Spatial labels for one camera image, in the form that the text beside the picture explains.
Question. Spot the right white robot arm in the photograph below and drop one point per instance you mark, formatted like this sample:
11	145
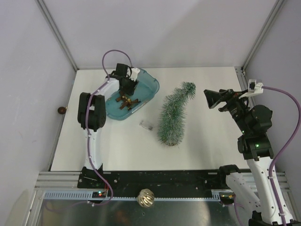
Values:
267	207

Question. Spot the small frosted christmas tree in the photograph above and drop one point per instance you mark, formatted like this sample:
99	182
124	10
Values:
171	121

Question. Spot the dark brown ball ornament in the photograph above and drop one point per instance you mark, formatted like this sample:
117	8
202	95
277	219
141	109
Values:
62	110

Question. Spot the gold mirror ball ornament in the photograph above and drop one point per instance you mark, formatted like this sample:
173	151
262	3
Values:
146	198

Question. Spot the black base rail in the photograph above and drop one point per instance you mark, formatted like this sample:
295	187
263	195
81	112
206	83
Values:
166	183

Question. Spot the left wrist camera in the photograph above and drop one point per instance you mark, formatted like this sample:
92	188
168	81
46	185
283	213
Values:
134	73

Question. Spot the white slotted cable duct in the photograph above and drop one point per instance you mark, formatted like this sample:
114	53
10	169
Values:
96	196

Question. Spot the teal plastic bin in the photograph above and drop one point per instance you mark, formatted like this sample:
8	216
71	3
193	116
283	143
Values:
145	91

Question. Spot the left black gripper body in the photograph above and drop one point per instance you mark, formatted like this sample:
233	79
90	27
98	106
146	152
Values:
129	86

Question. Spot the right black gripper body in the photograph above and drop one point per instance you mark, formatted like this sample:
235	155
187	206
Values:
235	105

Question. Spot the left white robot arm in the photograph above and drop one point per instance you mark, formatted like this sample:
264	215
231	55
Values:
92	109

